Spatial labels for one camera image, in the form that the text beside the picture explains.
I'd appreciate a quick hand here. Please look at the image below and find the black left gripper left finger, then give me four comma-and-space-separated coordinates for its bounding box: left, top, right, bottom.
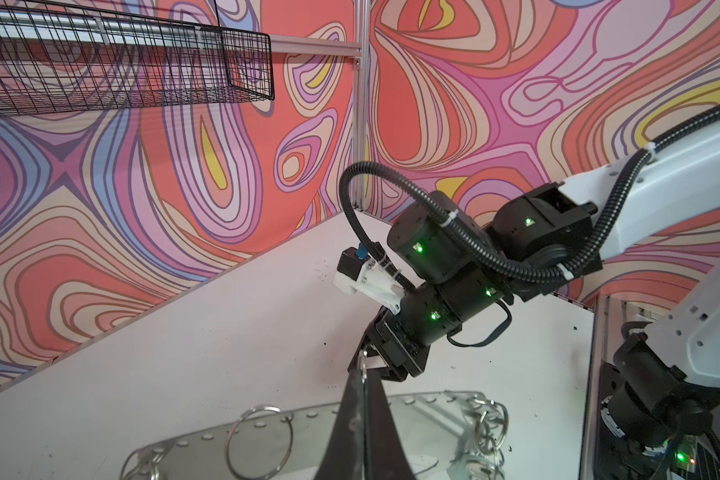
315, 371, 366, 480

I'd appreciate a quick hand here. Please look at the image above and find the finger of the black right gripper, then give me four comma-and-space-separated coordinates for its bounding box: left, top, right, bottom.
347, 335, 390, 375

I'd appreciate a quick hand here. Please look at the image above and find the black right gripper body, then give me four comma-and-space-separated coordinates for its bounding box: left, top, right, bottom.
368, 308, 438, 378

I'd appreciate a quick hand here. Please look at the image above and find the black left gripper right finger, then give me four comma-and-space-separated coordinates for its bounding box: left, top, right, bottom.
364, 374, 415, 480

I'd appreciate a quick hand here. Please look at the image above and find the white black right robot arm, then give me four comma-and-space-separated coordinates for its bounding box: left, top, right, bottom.
338, 105, 720, 382

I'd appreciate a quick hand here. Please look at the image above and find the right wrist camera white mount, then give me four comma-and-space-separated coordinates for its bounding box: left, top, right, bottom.
333, 247, 404, 314

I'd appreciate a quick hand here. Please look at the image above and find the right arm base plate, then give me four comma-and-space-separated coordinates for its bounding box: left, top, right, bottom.
580, 363, 720, 479

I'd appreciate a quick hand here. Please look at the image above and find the black wire basket back wall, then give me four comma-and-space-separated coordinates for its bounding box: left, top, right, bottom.
0, 1, 275, 117

